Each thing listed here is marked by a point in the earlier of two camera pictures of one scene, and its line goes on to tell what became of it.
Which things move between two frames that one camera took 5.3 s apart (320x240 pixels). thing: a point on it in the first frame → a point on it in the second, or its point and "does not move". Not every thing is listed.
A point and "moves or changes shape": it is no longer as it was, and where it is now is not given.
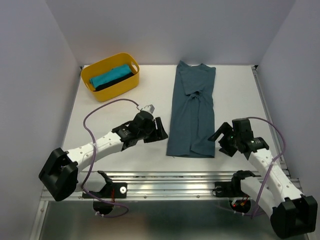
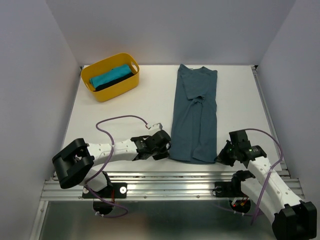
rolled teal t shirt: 114,73 does not move
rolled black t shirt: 124,77 does not move
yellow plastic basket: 105,64 does not move
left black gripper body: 147,135 → 159,153
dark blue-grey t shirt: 191,132 moves or changes shape
